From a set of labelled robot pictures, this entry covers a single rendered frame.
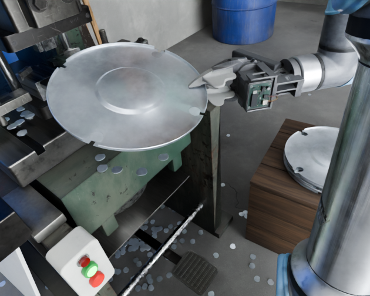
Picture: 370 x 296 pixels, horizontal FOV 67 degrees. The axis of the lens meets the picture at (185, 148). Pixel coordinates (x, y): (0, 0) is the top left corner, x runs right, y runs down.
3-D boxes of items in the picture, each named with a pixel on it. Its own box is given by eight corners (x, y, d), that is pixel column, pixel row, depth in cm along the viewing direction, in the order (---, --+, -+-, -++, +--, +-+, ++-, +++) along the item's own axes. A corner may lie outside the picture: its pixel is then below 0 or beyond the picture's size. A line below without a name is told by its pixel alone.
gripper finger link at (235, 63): (213, 63, 53) (256, 57, 54) (211, 60, 54) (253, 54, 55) (212, 86, 56) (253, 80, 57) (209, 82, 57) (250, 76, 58)
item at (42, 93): (96, 73, 72) (90, 56, 68) (44, 101, 63) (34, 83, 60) (76, 66, 76) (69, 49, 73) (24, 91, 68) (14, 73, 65)
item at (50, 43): (60, 45, 64) (54, 29, 62) (41, 53, 62) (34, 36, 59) (53, 43, 66) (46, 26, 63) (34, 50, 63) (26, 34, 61)
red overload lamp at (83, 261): (94, 261, 48) (89, 254, 47) (82, 272, 47) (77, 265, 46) (90, 257, 49) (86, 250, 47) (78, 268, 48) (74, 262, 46)
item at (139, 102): (177, 177, 42) (178, 174, 42) (9, 115, 45) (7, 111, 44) (222, 71, 60) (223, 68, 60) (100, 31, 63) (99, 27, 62)
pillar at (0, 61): (23, 88, 69) (-8, 30, 59) (15, 93, 67) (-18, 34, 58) (19, 87, 70) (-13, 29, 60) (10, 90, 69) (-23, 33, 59)
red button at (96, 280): (107, 278, 53) (102, 271, 51) (95, 290, 52) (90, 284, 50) (103, 274, 54) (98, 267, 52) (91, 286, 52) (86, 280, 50)
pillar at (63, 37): (78, 62, 78) (59, 7, 68) (71, 65, 76) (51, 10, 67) (74, 60, 79) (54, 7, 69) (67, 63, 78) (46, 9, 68)
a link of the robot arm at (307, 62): (303, 48, 58) (295, 83, 64) (283, 50, 58) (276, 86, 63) (325, 62, 53) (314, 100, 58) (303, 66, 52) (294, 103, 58)
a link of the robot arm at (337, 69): (349, 38, 60) (339, 76, 65) (303, 44, 59) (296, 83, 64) (377, 48, 54) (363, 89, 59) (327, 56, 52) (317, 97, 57)
